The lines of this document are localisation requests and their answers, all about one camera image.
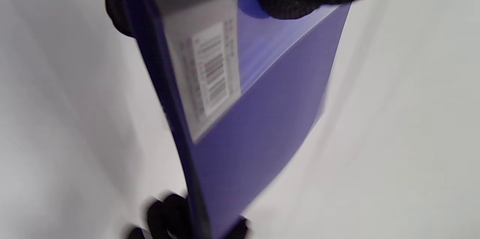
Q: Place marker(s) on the person's right hand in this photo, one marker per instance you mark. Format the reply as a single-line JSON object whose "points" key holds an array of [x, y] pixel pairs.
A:
{"points": [[168, 216]]}

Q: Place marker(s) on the blue folder with clear sleeves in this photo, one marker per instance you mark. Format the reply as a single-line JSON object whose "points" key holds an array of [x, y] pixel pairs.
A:
{"points": [[255, 119]]}

